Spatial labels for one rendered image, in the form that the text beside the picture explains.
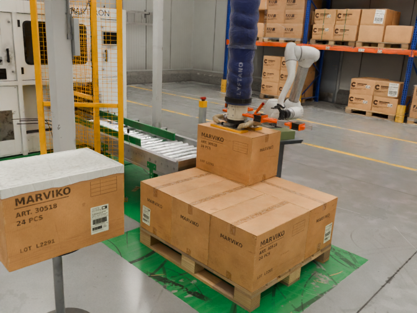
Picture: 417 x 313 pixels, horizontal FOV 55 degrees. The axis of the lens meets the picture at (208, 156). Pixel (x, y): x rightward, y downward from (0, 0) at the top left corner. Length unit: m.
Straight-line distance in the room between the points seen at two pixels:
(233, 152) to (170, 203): 0.68
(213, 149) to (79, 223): 1.64
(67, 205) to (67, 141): 1.75
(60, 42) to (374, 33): 8.14
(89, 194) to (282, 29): 10.02
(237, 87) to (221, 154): 0.57
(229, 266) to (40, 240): 1.25
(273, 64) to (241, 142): 8.72
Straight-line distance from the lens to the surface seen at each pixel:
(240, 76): 3.32
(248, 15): 3.30
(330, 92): 12.37
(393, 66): 11.73
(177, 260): 3.22
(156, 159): 3.83
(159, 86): 6.91
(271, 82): 11.92
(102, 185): 2.12
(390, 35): 10.40
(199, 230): 2.86
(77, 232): 2.15
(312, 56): 3.86
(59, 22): 3.63
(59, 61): 3.63
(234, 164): 3.32
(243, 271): 2.68
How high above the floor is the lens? 1.68
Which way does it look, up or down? 17 degrees down
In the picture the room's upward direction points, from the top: 3 degrees clockwise
